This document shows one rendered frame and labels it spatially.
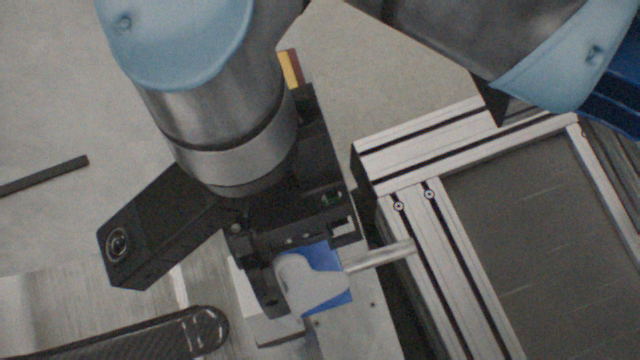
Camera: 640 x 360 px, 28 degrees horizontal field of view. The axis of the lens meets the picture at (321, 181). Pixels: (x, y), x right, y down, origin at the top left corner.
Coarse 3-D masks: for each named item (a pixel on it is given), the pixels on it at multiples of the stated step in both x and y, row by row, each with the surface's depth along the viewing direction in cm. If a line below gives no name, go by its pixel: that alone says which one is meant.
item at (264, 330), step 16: (304, 256) 90; (320, 256) 90; (336, 256) 90; (368, 256) 90; (384, 256) 90; (400, 256) 90; (240, 272) 89; (352, 272) 90; (240, 288) 88; (240, 304) 88; (256, 304) 88; (320, 304) 90; (336, 304) 91; (256, 320) 88; (256, 336) 91; (272, 336) 91
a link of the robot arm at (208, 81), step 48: (96, 0) 59; (144, 0) 58; (192, 0) 57; (240, 0) 59; (288, 0) 63; (144, 48) 58; (192, 48) 58; (240, 48) 60; (144, 96) 63; (192, 96) 61; (240, 96) 63; (192, 144) 66
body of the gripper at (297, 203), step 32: (320, 128) 71; (288, 160) 71; (320, 160) 74; (224, 192) 71; (256, 192) 71; (288, 192) 77; (320, 192) 76; (256, 224) 76; (288, 224) 76; (320, 224) 77
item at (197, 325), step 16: (160, 320) 94; (176, 320) 94; (192, 320) 94; (208, 320) 94; (224, 320) 94; (96, 336) 94; (112, 336) 94; (128, 336) 94; (144, 336) 94; (160, 336) 94; (176, 336) 94; (192, 336) 94; (208, 336) 94; (224, 336) 93; (48, 352) 93; (64, 352) 94; (80, 352) 94; (96, 352) 94; (112, 352) 94; (128, 352) 94; (144, 352) 94; (160, 352) 94; (176, 352) 94; (192, 352) 93; (208, 352) 93
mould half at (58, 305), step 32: (96, 256) 96; (192, 256) 96; (224, 256) 96; (0, 288) 95; (32, 288) 95; (64, 288) 95; (96, 288) 95; (160, 288) 95; (192, 288) 95; (224, 288) 95; (0, 320) 94; (32, 320) 94; (64, 320) 94; (96, 320) 94; (128, 320) 94; (0, 352) 93; (32, 352) 93; (224, 352) 93; (256, 352) 93; (288, 352) 93; (320, 352) 93
